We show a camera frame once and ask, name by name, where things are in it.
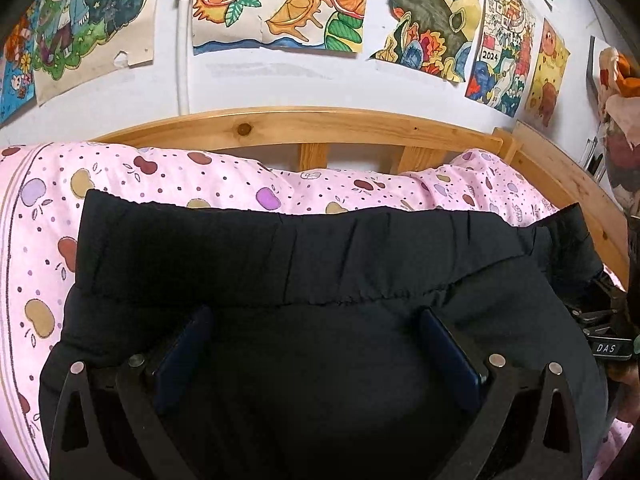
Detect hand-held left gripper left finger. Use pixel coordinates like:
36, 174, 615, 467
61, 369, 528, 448
47, 305, 217, 480

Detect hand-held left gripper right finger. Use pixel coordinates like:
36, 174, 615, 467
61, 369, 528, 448
419, 307, 586, 480

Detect black padded trousers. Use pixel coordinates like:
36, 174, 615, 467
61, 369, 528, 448
39, 187, 609, 480

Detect pink apple print bed sheet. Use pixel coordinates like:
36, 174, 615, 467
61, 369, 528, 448
0, 142, 637, 480

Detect plush toy in plastic bag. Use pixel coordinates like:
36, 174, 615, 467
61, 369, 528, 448
595, 46, 640, 213

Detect white paper sheet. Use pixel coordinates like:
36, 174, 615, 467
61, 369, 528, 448
587, 35, 614, 93

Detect wooden bed frame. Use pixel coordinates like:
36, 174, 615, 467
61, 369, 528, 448
92, 106, 632, 292

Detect yellow bear wall poster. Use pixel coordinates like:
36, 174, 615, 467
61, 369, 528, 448
521, 17, 572, 129

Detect white wall pipe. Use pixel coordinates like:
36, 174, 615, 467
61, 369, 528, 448
174, 0, 197, 117

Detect town drawing wall poster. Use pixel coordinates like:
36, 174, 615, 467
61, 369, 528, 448
464, 0, 539, 119

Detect blue orange figure wall poster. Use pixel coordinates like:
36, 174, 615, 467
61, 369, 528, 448
0, 14, 40, 125

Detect dark teapot wall poster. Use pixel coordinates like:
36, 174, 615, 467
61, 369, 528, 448
369, 0, 485, 84

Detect blond figure green wall poster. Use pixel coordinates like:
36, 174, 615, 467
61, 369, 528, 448
31, 0, 162, 107

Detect orange slices wall poster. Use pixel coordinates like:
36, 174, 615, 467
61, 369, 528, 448
192, 0, 374, 57

